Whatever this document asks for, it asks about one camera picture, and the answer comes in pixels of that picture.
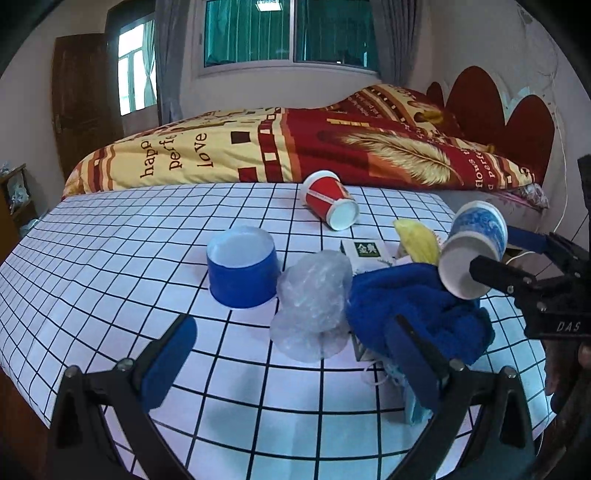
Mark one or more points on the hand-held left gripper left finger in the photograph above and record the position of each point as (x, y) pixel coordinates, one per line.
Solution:
(168, 364)

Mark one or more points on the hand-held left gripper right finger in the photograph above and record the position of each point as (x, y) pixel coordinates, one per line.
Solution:
(411, 360)

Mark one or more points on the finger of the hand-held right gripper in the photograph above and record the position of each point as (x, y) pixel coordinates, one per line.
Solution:
(501, 274)
(526, 237)

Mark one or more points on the blue and white paper cup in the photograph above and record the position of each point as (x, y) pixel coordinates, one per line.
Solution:
(480, 226)

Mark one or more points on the yellow cloth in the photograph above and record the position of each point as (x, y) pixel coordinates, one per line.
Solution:
(418, 242)

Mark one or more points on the person's right hand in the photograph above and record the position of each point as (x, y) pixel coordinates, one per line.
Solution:
(554, 369)

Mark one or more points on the floral pillow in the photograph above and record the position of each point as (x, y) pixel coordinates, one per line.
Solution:
(531, 196)

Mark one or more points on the blue face mask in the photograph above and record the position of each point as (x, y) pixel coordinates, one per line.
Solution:
(415, 413)

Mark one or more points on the blue towel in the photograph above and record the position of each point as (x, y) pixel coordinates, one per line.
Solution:
(397, 295)

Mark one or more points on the grey mattress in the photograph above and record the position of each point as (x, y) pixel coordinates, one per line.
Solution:
(461, 203)

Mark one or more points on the green label white carton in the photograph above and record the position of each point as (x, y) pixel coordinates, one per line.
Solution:
(367, 251)

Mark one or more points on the clear plastic bag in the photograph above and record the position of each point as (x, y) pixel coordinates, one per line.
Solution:
(309, 300)

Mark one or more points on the red and white headboard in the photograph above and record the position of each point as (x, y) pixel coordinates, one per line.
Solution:
(480, 97)

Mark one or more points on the red paper cup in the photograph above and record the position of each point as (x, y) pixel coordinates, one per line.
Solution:
(323, 194)

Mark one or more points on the wooden shelf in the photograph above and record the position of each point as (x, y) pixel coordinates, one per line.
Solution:
(16, 198)

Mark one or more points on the grey curtain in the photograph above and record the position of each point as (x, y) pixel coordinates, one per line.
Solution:
(392, 41)
(173, 60)

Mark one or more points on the red and yellow printed blanket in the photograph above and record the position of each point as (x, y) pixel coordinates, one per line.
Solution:
(277, 143)

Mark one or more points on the brown wooden door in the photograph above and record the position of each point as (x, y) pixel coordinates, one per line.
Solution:
(83, 101)

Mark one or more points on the small window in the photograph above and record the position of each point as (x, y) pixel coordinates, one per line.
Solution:
(134, 69)

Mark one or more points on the large window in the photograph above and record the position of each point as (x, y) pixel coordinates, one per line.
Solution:
(286, 32)

